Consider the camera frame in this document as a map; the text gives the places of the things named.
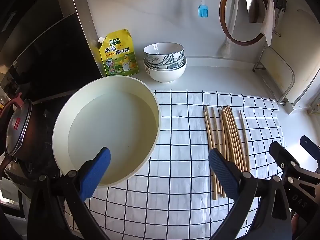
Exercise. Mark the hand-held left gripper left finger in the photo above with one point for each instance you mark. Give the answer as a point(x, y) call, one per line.
point(96, 173)

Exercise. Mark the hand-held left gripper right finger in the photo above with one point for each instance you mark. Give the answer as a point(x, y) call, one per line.
point(222, 172)

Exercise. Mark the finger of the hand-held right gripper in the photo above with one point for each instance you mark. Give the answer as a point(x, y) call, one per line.
point(310, 143)
point(282, 155)

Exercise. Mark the bundle of wooden chopsticks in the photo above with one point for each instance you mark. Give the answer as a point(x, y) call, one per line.
point(231, 135)

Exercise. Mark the large white basin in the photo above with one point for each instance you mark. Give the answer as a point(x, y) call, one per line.
point(110, 130)

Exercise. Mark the person's right hand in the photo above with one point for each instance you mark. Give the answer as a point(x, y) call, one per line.
point(295, 223)

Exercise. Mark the white checked cloth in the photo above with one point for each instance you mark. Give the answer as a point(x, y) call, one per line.
point(175, 155)

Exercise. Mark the metal board rack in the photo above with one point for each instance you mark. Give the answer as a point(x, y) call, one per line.
point(290, 80)

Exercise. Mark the dark cooking pot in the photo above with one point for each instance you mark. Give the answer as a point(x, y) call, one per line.
point(37, 135)

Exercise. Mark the glass pot lid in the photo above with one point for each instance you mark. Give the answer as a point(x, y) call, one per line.
point(17, 127)

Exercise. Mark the plain white bowl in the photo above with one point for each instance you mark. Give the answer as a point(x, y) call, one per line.
point(165, 75)

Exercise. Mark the blue patterned bowl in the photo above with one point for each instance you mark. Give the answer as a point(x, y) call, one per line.
point(163, 51)
point(172, 63)

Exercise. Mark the yellow seasoning pouch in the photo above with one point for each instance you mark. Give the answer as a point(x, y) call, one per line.
point(120, 55)

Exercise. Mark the round brown-rimmed pot lid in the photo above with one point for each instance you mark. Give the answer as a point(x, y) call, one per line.
point(240, 30)

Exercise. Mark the white hanging rag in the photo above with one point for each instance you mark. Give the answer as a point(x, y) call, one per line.
point(268, 17)

